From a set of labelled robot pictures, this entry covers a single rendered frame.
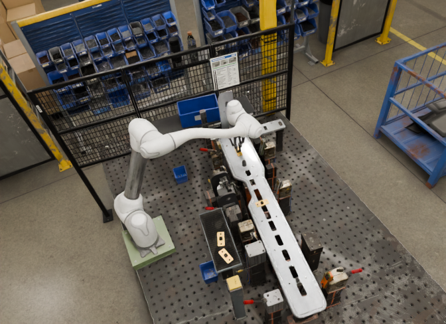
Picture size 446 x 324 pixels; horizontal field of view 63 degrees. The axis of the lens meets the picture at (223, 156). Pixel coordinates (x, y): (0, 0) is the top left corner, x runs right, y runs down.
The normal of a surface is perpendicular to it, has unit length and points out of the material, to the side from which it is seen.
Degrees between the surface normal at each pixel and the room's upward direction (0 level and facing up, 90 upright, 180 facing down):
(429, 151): 0
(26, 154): 89
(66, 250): 0
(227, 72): 90
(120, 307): 0
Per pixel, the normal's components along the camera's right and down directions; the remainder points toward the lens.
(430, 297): -0.10, -0.66
